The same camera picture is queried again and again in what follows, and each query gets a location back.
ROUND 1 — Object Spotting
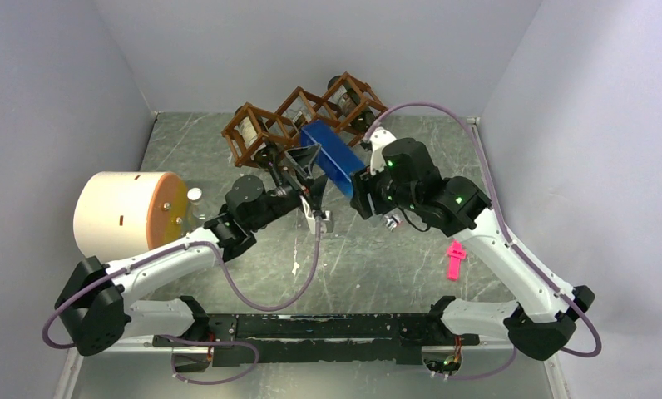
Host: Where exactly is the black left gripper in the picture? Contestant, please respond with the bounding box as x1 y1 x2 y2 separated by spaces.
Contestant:
249 144 329 231

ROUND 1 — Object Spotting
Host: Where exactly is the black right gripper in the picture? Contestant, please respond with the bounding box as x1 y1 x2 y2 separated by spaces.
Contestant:
350 160 420 219

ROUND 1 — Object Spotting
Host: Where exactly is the blue square glass bottle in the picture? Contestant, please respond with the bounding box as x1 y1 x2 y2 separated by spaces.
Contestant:
300 120 365 199

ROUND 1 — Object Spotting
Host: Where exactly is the dark green wine bottle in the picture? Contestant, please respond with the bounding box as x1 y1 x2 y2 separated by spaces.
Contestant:
235 110 291 191

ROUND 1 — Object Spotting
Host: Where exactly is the olive green wine bottle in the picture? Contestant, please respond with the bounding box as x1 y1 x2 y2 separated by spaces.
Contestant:
327 75 375 135

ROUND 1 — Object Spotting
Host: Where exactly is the clear square liquor bottle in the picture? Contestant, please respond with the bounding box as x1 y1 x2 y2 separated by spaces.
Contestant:
289 110 309 130

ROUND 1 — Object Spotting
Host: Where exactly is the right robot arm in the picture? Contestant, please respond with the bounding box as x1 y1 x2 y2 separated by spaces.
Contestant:
351 131 595 361

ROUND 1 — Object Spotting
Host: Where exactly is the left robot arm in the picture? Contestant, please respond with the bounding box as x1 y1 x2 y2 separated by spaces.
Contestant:
42 144 329 357

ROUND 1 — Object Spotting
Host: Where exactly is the brown wooden wine rack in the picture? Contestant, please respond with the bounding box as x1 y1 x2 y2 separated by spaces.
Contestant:
221 72 388 168

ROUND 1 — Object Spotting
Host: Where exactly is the small clear capped bottle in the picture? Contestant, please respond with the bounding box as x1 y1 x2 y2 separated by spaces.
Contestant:
187 187 208 229

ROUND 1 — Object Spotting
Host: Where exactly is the pink plastic clip tool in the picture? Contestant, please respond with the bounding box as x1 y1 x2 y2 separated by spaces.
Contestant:
446 240 467 282

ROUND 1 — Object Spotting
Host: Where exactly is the cream and orange cylinder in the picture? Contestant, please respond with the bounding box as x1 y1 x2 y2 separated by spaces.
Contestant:
72 171 188 263

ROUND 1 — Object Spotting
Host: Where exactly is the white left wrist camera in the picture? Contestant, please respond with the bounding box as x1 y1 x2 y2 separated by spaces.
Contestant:
300 197 334 234

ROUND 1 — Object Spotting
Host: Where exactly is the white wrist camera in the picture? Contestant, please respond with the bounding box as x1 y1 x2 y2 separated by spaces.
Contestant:
300 197 334 234
368 127 397 175

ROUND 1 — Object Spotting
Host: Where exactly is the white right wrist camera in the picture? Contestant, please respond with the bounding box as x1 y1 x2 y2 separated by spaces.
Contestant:
368 127 397 175

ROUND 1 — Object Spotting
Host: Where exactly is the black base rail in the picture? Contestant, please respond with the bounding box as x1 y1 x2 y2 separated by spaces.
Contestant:
153 308 480 372

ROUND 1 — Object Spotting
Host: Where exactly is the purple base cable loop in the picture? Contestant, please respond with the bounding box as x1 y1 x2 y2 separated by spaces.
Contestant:
170 337 261 386

